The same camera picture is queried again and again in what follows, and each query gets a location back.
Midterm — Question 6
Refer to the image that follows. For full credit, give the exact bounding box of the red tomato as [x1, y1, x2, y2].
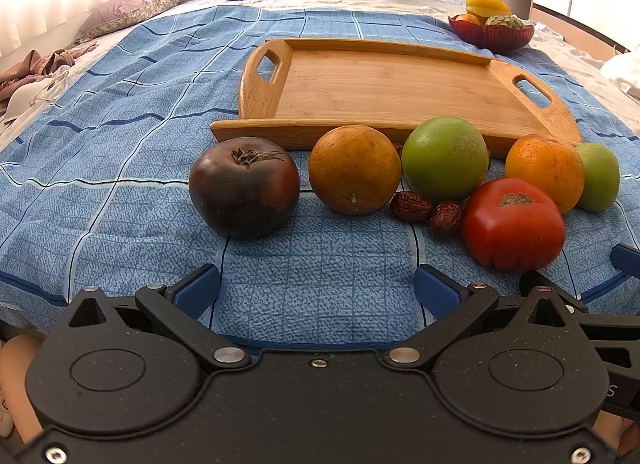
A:
[460, 178, 565, 273]

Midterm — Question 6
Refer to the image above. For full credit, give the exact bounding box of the dried red date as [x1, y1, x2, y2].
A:
[428, 201, 463, 241]
[390, 191, 434, 225]

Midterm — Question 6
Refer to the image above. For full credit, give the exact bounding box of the small green apple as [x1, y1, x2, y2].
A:
[575, 143, 620, 212]

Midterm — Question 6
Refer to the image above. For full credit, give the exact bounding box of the bright orange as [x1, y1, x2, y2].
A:
[504, 135, 585, 214]

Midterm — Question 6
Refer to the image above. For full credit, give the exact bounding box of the dark purple tomato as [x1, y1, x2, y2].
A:
[189, 137, 300, 239]

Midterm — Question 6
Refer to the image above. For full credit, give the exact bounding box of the large green apple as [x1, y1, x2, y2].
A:
[401, 117, 490, 202]

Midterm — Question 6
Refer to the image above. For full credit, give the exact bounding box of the dull brownish orange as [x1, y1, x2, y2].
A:
[308, 125, 401, 215]

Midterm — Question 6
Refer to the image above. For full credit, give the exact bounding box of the blue plaid cloth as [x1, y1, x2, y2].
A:
[0, 5, 640, 350]

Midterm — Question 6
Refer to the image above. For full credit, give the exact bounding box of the white cloth bundle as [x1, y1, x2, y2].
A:
[600, 50, 640, 99]

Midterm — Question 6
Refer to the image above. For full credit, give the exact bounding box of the red fruit bowl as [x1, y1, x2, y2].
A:
[449, 17, 535, 54]

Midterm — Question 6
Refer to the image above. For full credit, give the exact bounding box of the wooden serving tray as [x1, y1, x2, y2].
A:
[210, 38, 582, 159]

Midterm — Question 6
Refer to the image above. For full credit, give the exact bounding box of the white bedsheet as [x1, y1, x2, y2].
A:
[1, 0, 639, 133]

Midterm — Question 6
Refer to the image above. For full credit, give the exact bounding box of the green custard apple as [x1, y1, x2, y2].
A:
[485, 15, 526, 30]

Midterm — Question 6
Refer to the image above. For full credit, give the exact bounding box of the orange in bowl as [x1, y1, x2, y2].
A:
[454, 13, 484, 26]

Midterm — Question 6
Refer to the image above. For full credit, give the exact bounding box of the yellow starfruit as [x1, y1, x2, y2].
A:
[465, 0, 512, 19]

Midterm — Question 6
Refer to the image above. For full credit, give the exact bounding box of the brown clothes pile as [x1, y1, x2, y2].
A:
[1, 41, 98, 116]

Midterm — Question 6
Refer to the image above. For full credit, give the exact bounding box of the purple floral pillow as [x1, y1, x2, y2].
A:
[74, 0, 184, 45]

